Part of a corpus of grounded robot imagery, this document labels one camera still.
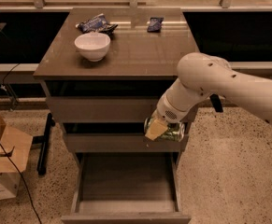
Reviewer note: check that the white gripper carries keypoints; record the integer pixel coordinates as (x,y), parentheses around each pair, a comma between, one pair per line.
(167,112)

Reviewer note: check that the green soda can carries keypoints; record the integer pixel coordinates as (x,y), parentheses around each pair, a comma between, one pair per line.
(175,132)

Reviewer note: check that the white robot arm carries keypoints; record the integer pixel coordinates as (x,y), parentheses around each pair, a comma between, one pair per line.
(201,75)

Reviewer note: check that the grey drawer cabinet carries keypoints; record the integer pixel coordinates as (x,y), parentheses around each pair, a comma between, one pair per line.
(134,53)

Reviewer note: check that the bottom grey open drawer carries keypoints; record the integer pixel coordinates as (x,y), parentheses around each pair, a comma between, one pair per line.
(127,188)

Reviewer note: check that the middle grey drawer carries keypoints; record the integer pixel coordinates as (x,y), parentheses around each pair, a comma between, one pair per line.
(116,137)

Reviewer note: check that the top grey drawer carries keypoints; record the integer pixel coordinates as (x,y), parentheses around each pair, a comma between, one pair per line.
(104,101)

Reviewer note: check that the black stand leg right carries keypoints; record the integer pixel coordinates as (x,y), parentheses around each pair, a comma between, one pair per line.
(216,102)

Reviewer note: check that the black stand leg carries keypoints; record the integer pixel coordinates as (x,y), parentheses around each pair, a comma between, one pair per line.
(216,102)
(43,141)

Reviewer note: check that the white ceramic bowl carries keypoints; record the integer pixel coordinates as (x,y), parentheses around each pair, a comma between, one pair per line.
(92,46)

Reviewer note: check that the small blue snack bag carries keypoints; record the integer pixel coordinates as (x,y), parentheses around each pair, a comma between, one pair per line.
(155,25)

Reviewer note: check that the large blue chip bag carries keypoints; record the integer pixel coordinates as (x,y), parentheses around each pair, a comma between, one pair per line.
(98,24)

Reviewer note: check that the black stand leg left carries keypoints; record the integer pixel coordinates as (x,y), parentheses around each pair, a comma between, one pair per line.
(43,141)

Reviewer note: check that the open cardboard box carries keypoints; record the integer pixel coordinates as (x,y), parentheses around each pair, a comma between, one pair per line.
(14,152)

